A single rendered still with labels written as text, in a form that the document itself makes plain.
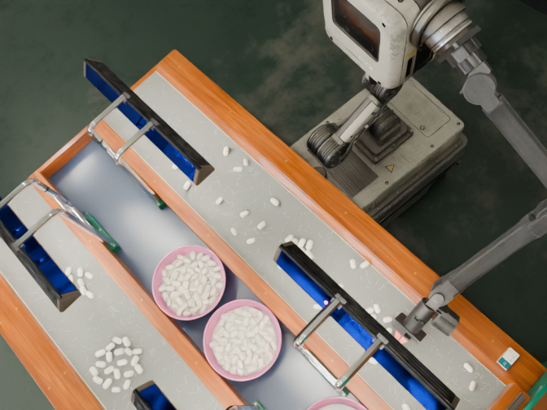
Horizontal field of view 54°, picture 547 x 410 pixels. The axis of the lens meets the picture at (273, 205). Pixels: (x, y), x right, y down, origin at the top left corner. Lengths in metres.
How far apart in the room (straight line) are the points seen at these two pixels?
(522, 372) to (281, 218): 0.93
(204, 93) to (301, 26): 1.22
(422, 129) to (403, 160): 0.16
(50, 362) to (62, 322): 0.14
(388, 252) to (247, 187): 0.57
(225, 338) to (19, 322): 0.75
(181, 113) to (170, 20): 1.36
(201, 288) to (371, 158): 0.89
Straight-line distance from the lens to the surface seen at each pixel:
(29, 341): 2.16
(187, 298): 1.96
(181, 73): 2.31
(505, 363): 1.87
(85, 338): 2.08
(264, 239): 1.95
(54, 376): 2.09
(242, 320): 1.91
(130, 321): 2.02
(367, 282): 1.89
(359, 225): 1.92
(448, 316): 1.74
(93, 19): 3.74
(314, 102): 3.02
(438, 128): 2.41
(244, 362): 1.89
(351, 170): 2.31
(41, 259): 1.82
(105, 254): 2.09
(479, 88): 1.49
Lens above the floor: 2.59
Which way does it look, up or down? 68 degrees down
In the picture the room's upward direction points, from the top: 22 degrees counter-clockwise
